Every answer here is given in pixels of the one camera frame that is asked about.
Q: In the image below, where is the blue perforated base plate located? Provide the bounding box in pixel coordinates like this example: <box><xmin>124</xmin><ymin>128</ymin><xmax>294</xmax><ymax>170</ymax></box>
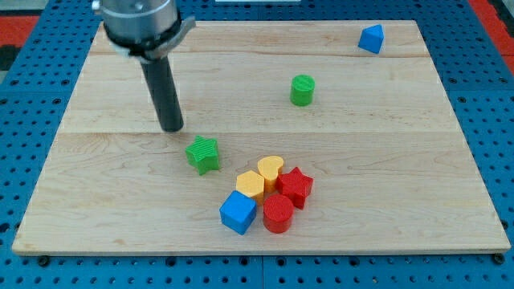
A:
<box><xmin>1</xmin><ymin>1</ymin><xmax>513</xmax><ymax>288</ymax></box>

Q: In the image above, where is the yellow heart block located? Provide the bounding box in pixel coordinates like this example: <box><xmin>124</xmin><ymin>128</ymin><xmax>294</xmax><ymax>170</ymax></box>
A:
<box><xmin>257</xmin><ymin>156</ymin><xmax>284</xmax><ymax>193</ymax></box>

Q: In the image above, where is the yellow hexagon block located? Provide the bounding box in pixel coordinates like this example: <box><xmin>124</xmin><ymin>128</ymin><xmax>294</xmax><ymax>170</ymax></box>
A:
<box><xmin>236</xmin><ymin>170</ymin><xmax>264</xmax><ymax>206</ymax></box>

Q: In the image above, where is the green star block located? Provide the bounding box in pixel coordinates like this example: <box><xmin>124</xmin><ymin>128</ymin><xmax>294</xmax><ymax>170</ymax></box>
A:
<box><xmin>185</xmin><ymin>135</ymin><xmax>220</xmax><ymax>176</ymax></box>

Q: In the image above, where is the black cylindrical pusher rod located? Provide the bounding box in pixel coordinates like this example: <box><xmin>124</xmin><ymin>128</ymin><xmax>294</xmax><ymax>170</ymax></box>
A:
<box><xmin>141</xmin><ymin>57</ymin><xmax>184</xmax><ymax>132</ymax></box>

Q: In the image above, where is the blue cube block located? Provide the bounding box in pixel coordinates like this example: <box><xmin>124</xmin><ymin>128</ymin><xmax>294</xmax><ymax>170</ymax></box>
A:
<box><xmin>219</xmin><ymin>190</ymin><xmax>257</xmax><ymax>235</ymax></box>

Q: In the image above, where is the red star block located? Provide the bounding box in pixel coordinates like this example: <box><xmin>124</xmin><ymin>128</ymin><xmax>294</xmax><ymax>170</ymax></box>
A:
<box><xmin>276</xmin><ymin>167</ymin><xmax>314</xmax><ymax>210</ymax></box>

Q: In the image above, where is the red cylinder block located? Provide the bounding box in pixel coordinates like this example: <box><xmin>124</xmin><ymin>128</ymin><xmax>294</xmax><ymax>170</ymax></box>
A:
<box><xmin>263</xmin><ymin>194</ymin><xmax>294</xmax><ymax>234</ymax></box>

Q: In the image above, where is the wooden board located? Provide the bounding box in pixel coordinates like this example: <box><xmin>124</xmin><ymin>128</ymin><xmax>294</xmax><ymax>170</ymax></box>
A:
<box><xmin>12</xmin><ymin>21</ymin><xmax>511</xmax><ymax>256</ymax></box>

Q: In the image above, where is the green cylinder block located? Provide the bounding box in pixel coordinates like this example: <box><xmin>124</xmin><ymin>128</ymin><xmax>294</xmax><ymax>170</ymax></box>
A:
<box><xmin>290</xmin><ymin>75</ymin><xmax>316</xmax><ymax>107</ymax></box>

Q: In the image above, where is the blue triangular block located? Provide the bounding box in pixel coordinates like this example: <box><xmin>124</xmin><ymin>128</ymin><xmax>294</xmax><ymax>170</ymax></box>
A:
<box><xmin>357</xmin><ymin>24</ymin><xmax>385</xmax><ymax>54</ymax></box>

